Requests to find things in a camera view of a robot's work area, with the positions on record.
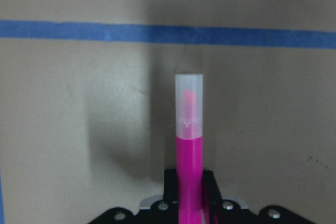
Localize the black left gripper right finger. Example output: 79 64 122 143
202 170 222 203

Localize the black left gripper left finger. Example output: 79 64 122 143
163 169 179 205

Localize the pink marker pen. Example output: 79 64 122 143
175 74 203 223

